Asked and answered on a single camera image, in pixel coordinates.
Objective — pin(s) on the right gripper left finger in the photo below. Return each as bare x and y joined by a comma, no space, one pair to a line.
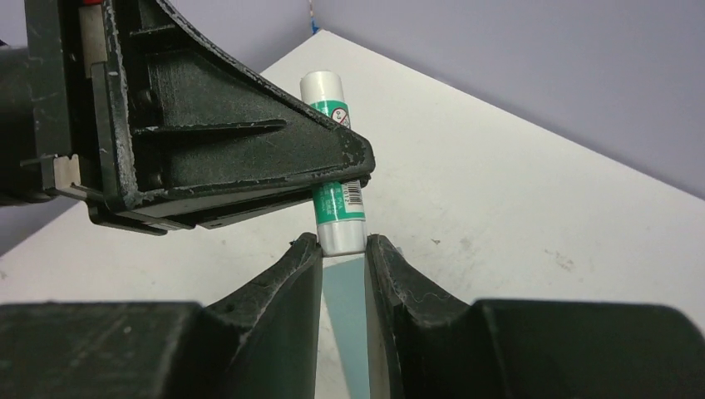
260,341

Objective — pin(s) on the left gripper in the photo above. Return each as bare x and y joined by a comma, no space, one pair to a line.
49,145

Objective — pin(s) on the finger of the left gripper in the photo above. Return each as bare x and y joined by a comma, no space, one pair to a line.
186,118
160,216

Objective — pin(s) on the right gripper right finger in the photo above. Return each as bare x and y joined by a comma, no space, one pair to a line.
422,342

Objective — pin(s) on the teal envelope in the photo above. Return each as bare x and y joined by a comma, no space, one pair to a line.
344,294

